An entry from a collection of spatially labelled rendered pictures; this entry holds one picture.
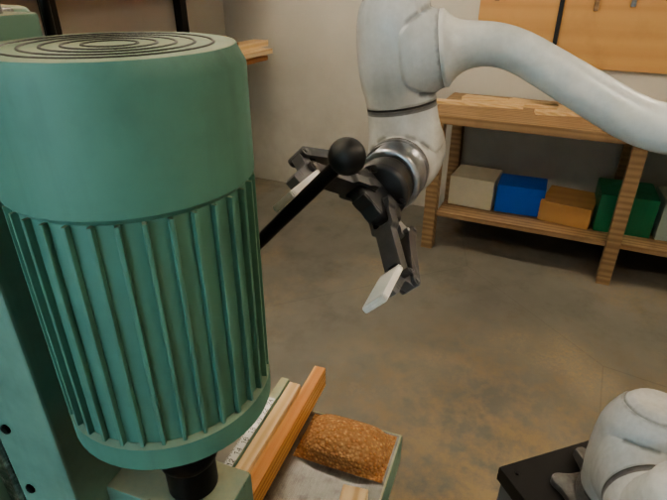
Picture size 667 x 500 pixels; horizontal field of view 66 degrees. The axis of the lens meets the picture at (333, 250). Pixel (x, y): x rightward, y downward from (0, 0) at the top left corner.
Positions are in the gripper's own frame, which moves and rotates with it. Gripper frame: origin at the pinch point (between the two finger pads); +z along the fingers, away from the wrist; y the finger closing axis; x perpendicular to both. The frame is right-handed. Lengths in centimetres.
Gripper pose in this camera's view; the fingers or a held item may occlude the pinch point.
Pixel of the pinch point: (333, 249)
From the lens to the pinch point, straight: 52.1
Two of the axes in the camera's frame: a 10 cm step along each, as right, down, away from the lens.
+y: -6.5, -7.5, -1.2
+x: 6.7, -5.0, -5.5
